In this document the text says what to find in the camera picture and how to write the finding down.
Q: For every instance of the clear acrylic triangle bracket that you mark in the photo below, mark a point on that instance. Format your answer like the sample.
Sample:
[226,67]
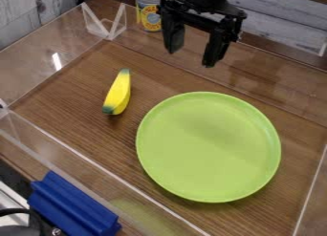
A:
[105,28]

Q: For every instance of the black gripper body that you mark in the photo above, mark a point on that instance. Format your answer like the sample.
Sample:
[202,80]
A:
[206,14]

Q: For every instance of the yellow labelled tin can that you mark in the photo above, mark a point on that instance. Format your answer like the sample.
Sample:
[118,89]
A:
[148,16]

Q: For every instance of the blue plastic clamp block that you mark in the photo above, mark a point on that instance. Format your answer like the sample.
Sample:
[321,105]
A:
[71,209]

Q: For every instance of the green round plate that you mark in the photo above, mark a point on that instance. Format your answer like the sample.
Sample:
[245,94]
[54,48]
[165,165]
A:
[209,147]

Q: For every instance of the yellow toy banana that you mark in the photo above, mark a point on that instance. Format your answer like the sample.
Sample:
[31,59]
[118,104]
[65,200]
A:
[119,93]

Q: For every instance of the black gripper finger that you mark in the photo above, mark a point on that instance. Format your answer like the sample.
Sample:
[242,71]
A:
[174,30]
[217,47]

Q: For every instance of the clear acrylic front wall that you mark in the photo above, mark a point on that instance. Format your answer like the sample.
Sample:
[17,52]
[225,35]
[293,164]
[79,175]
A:
[35,153]

